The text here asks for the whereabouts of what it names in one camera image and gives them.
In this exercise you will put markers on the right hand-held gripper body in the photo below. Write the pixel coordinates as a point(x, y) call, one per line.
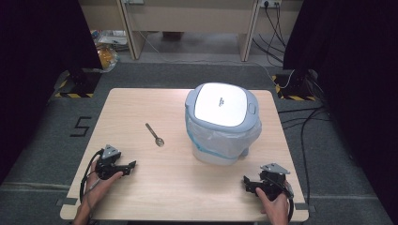
point(272, 182)

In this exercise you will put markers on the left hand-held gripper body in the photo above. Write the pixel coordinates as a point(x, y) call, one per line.
point(106, 164)

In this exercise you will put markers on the metal spoon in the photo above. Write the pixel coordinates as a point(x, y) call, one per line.
point(155, 136)

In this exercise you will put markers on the translucent plastic bin bag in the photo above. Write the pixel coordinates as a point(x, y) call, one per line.
point(219, 140)

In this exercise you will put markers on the white trash bin grey-blue lid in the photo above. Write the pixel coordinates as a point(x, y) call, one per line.
point(222, 106)

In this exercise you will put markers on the person's right hand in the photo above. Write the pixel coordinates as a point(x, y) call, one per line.
point(277, 207)

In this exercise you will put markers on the person's left hand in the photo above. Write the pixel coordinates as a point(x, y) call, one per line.
point(98, 189)

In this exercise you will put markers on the grey tape strip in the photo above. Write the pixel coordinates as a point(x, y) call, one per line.
point(305, 207)
point(66, 201)

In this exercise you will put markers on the black stand base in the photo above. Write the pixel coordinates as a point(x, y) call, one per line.
point(292, 86)
point(82, 82)

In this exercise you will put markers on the clear bag with yellow contents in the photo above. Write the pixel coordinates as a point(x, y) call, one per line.
point(107, 56)

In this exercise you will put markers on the black curtain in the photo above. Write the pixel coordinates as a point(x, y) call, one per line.
point(353, 78)
point(37, 62)

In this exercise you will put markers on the pile of plastic packets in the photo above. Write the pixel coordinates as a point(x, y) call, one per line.
point(109, 37)

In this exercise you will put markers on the white wall power strip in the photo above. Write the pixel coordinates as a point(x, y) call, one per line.
point(270, 3)

